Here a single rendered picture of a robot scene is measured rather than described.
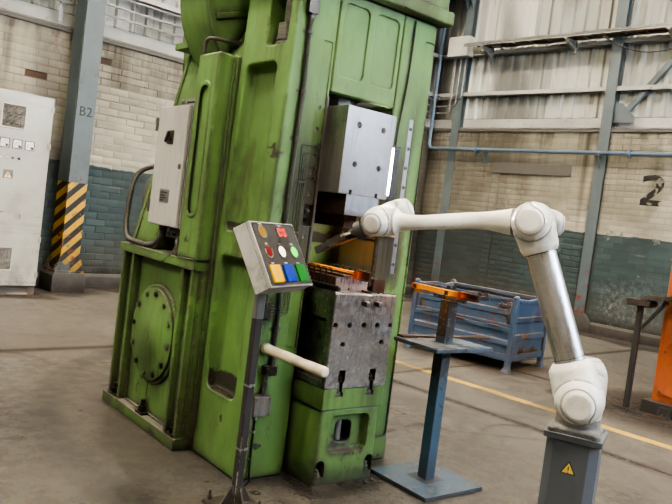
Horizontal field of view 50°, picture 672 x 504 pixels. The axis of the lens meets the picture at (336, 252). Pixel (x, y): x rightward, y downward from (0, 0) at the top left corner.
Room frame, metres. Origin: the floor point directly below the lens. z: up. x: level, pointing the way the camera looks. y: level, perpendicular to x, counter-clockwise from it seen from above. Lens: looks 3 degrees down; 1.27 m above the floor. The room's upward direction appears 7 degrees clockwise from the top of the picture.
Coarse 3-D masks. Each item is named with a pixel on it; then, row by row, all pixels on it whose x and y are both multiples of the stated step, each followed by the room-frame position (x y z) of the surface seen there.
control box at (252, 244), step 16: (256, 224) 2.83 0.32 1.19; (272, 224) 2.94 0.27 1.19; (288, 224) 3.07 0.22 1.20; (240, 240) 2.80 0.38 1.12; (256, 240) 2.78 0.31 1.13; (272, 240) 2.89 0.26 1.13; (288, 240) 3.00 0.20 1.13; (256, 256) 2.77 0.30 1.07; (272, 256) 2.83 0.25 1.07; (288, 256) 2.95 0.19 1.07; (256, 272) 2.76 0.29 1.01; (256, 288) 2.76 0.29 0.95; (272, 288) 2.75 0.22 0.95; (288, 288) 2.89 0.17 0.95; (304, 288) 3.04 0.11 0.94
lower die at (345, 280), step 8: (312, 272) 3.44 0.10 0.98; (328, 272) 3.42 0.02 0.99; (336, 272) 3.44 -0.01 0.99; (344, 272) 3.41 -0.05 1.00; (328, 280) 3.34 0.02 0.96; (336, 280) 3.31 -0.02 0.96; (344, 280) 3.34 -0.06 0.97; (352, 280) 3.37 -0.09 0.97; (344, 288) 3.34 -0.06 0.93; (352, 288) 3.37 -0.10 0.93; (360, 288) 3.40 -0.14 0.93
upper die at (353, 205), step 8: (320, 192) 3.46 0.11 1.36; (328, 192) 3.41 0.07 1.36; (320, 200) 3.45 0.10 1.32; (328, 200) 3.40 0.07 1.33; (336, 200) 3.36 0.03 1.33; (344, 200) 3.31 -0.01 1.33; (352, 200) 3.33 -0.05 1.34; (360, 200) 3.36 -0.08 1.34; (368, 200) 3.39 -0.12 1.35; (376, 200) 3.42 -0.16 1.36; (320, 208) 3.44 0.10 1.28; (328, 208) 3.40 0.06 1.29; (336, 208) 3.35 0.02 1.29; (344, 208) 3.31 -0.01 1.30; (352, 208) 3.33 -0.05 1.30; (360, 208) 3.36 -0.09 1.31; (368, 208) 3.39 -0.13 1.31; (360, 216) 3.37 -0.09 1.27
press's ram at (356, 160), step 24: (336, 120) 3.33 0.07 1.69; (360, 120) 3.32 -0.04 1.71; (384, 120) 3.41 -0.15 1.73; (336, 144) 3.32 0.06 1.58; (360, 144) 3.33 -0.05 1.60; (384, 144) 3.42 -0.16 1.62; (336, 168) 3.30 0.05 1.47; (360, 168) 3.34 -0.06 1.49; (384, 168) 3.44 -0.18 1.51; (336, 192) 3.29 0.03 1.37; (360, 192) 3.36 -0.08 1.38; (384, 192) 3.45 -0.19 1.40
